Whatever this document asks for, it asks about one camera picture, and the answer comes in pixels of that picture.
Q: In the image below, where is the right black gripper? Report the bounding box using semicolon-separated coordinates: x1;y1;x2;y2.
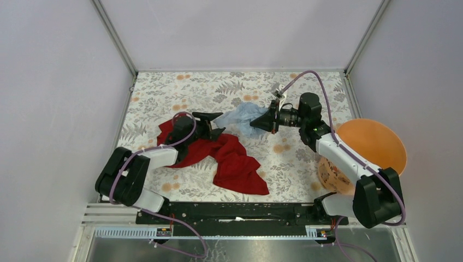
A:
250;99;306;135

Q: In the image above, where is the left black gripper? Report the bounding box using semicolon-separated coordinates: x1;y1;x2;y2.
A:
185;112;225;146

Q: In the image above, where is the light blue plastic trash bag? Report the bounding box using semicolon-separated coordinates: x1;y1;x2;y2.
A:
214;102;267;138

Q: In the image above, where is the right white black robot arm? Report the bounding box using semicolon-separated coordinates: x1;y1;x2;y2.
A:
250;92;405;228

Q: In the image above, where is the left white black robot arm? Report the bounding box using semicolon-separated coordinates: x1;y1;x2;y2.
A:
94;112;224;224

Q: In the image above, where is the red cloth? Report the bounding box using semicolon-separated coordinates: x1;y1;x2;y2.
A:
170;134;270;195

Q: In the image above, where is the floral patterned table mat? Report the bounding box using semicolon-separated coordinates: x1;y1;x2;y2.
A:
101;70;366;204

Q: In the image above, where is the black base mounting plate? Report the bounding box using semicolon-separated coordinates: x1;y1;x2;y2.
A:
135;201;339;231

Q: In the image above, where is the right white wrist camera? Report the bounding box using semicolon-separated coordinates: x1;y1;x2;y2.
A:
271;83;287;102

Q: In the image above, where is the silver slotted cable duct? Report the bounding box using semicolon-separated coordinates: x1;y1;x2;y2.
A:
94;225;332;241

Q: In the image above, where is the left aluminium frame post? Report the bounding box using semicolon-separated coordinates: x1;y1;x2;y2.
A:
90;0;138;79

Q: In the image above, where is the aluminium frame post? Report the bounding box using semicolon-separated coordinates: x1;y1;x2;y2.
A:
90;0;138;79
345;0;392;76

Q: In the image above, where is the right aluminium frame post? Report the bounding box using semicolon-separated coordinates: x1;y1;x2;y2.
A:
345;0;392;76

